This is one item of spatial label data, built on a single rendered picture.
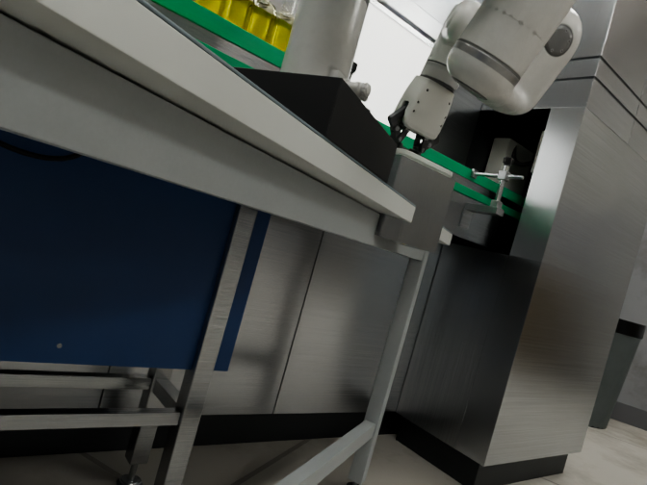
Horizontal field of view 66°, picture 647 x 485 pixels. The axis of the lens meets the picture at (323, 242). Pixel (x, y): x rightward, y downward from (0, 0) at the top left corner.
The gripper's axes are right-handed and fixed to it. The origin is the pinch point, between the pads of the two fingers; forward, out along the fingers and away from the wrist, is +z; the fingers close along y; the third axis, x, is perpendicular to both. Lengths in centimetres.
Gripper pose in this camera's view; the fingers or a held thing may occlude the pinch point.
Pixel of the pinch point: (401, 155)
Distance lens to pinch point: 102.8
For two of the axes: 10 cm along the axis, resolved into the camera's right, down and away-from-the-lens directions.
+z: -4.1, 8.9, 2.1
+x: 4.9, 4.1, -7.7
